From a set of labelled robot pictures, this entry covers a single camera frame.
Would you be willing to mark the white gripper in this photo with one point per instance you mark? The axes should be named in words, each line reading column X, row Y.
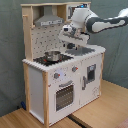
column 73, row 35

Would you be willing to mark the small metal pot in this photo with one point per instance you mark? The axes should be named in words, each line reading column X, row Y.
column 53, row 55

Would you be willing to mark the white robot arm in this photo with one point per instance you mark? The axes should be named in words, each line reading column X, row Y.
column 83, row 17

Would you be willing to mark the wooden toy kitchen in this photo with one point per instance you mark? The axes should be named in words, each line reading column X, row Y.
column 40, row 84

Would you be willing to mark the black toy faucet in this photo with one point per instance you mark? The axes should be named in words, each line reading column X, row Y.
column 70, row 46

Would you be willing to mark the grey toy sink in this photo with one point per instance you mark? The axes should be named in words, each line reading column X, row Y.
column 80, row 51

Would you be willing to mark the toy microwave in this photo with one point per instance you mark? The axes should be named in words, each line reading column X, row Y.
column 71, row 7

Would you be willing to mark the grey range hood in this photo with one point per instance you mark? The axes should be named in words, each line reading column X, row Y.
column 48, row 18

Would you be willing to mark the right stove knob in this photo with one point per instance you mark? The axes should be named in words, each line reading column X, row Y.
column 74, row 69

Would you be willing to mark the stove knob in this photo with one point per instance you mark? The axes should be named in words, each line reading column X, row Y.
column 56, row 75
column 74, row 69

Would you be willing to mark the black stovetop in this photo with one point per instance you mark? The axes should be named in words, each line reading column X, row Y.
column 48, row 61

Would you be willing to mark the toy dishwasher door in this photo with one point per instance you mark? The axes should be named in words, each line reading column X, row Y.
column 90, row 79

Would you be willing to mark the left stove knob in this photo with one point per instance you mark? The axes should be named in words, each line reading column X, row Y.
column 56, row 75

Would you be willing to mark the toy oven door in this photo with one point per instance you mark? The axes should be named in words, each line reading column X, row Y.
column 64, row 96

